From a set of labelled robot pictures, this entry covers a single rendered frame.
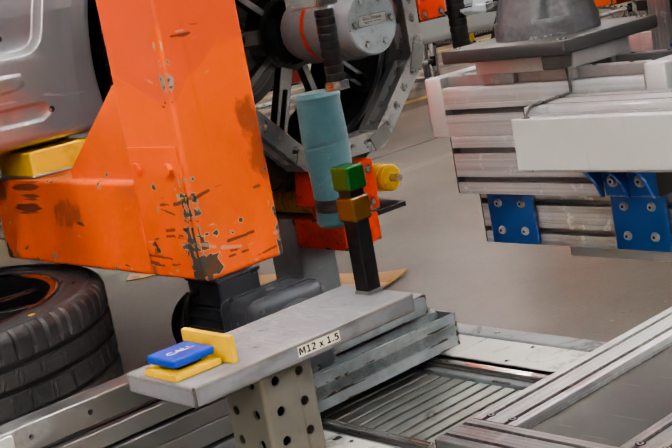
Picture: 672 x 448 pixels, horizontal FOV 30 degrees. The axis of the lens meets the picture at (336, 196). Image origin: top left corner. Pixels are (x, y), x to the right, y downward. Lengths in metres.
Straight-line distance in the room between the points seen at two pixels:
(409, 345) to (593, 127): 1.23
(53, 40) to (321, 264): 0.75
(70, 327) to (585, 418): 0.84
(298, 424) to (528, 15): 0.68
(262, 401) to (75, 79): 0.87
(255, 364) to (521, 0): 0.63
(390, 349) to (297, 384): 0.84
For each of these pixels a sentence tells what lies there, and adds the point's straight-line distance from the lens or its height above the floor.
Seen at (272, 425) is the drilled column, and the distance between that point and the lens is 1.86.
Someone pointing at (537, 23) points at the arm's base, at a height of 0.84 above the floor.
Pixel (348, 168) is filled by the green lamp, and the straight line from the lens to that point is 1.95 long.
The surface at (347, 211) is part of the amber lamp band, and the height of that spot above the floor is 0.59.
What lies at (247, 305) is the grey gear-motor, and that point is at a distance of 2.28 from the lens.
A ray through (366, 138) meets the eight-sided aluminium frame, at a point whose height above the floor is 0.61.
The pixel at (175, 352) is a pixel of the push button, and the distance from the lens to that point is 1.80.
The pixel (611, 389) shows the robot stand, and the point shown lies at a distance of 2.14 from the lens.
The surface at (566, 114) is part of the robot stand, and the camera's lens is 1.65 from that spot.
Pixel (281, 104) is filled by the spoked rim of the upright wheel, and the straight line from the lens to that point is 2.59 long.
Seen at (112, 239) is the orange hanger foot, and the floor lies 0.58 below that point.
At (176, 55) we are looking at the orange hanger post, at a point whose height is 0.88.
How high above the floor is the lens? 0.97
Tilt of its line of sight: 10 degrees down
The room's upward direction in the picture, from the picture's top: 10 degrees counter-clockwise
